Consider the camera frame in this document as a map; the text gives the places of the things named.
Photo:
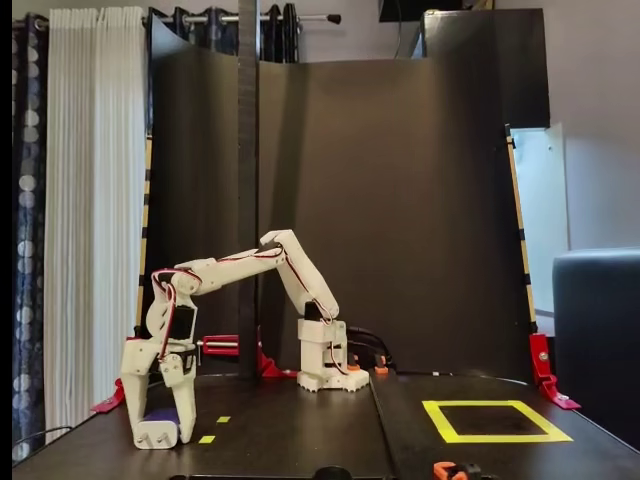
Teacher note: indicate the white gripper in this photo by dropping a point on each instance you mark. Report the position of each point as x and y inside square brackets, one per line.
[141, 356]

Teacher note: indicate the white purple charger block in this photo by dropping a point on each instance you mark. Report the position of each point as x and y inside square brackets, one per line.
[157, 437]

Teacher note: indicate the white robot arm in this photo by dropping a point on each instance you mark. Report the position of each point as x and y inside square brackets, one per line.
[235, 267]

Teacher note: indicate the small yellow tape marker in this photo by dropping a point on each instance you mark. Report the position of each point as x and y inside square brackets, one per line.
[223, 419]
[206, 439]

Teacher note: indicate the red screw clamp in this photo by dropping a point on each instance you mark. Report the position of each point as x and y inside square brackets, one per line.
[222, 346]

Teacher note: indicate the wooden stick with black ties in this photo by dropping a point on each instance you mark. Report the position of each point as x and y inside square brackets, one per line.
[517, 200]
[145, 220]

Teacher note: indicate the dark blue dotted curtain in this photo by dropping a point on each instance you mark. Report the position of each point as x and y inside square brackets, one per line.
[27, 250]

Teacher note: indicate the white pleated curtain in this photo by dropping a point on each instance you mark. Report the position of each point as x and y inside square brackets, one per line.
[90, 200]

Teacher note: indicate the orange black table clamp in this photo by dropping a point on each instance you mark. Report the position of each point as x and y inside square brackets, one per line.
[381, 367]

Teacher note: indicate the black flat strip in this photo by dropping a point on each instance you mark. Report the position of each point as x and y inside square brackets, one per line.
[385, 430]

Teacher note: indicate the yellow tape square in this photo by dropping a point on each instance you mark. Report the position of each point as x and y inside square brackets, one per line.
[440, 420]

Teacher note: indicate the orange black spring clamp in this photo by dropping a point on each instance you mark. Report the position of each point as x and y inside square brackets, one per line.
[442, 471]

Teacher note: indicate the black curved backdrop sheet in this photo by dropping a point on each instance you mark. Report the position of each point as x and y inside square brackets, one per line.
[400, 200]

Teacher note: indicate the dark blue curtain panel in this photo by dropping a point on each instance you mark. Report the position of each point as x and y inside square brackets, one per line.
[220, 37]

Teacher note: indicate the silver curtain rod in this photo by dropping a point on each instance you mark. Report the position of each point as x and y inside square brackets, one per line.
[315, 18]

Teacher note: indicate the white cabinet door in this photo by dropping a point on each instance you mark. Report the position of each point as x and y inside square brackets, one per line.
[540, 200]

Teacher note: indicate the black armchair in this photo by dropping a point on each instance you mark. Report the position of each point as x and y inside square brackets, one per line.
[600, 325]

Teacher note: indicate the dark tall cabinet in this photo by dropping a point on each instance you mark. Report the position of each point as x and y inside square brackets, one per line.
[520, 60]

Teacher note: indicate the red angled bracket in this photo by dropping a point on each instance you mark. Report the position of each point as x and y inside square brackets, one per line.
[539, 350]
[107, 404]

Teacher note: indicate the red post foot bracket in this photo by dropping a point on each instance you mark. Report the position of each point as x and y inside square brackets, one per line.
[270, 370]

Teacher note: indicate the black rounded mount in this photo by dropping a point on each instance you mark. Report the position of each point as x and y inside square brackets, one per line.
[332, 474]

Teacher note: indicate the black vertical post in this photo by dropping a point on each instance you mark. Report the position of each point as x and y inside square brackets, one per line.
[247, 150]

